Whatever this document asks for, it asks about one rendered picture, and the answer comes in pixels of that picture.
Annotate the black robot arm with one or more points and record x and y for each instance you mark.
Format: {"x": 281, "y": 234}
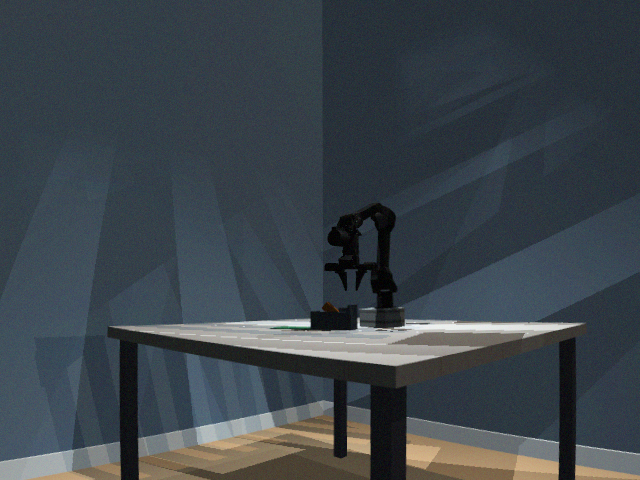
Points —
{"x": 340, "y": 235}

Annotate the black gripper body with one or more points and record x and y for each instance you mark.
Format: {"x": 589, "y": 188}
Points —
{"x": 361, "y": 267}

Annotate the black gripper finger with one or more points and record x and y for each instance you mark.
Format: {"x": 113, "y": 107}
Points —
{"x": 343, "y": 276}
{"x": 359, "y": 276}

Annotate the orange block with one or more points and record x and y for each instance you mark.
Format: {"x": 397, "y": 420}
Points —
{"x": 328, "y": 307}

